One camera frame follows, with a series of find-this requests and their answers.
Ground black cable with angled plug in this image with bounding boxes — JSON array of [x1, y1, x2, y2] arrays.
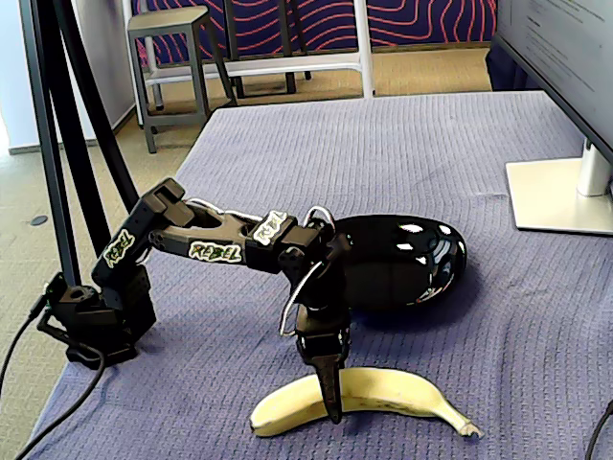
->
[[0, 294, 49, 384]]

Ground yellow banana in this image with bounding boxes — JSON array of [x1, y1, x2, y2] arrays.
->
[[249, 366, 485, 439]]

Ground black USB cable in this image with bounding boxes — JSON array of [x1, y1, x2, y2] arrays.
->
[[13, 342, 105, 460]]

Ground red white servo wire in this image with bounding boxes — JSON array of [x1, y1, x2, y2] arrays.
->
[[279, 204, 337, 338]]

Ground black chair frame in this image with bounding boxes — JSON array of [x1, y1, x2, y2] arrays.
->
[[223, 0, 312, 100]]

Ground thin black cable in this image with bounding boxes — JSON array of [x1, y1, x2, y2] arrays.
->
[[586, 400, 613, 460]]

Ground black glossy bowl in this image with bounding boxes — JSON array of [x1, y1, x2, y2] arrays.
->
[[329, 214, 468, 312]]

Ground navy panel with pink lines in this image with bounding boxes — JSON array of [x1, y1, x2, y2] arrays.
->
[[131, 0, 498, 66]]

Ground silver monitor stand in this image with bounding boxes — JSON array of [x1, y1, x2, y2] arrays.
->
[[505, 138, 613, 236]]

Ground grey metal stool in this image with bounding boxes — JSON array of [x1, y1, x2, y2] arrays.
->
[[126, 5, 238, 154]]

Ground black tripod stand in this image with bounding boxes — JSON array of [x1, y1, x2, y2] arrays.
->
[[18, 0, 143, 288]]

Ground white metal table frame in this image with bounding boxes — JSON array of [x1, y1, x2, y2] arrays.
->
[[122, 0, 375, 127]]

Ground purple-blue woven cloth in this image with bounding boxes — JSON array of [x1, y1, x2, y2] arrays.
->
[[26, 90, 613, 460]]

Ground computer monitor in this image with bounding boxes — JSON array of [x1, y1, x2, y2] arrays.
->
[[490, 0, 613, 167]]

